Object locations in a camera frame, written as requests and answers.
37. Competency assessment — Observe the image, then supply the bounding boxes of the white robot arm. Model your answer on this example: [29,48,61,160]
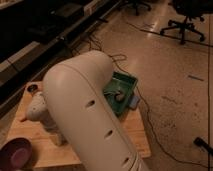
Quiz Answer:
[25,50,150,171]

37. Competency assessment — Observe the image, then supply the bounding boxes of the purple bowl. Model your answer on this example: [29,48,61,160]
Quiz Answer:
[0,138,32,171]

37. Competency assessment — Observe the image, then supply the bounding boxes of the green tray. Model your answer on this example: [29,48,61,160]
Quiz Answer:
[103,72,138,117]

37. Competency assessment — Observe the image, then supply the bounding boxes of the round object in tray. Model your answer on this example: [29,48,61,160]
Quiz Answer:
[115,93,125,102]

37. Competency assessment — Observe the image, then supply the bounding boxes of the blue cloth by tray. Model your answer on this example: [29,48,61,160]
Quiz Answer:
[128,95,140,110]

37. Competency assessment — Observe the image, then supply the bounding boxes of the metal can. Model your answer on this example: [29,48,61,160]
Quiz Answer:
[27,84,39,96]

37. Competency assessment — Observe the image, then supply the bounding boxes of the black office chair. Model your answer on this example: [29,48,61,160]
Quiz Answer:
[160,0,213,44]
[117,0,151,16]

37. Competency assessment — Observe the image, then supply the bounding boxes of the dark shelf unit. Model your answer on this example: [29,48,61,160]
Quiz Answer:
[0,0,117,116]

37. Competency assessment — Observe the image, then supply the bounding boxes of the black device on floor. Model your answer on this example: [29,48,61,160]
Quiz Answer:
[194,137,213,156]

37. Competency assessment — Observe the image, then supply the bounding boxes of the black floor cables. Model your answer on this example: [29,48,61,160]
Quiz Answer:
[66,31,213,169]

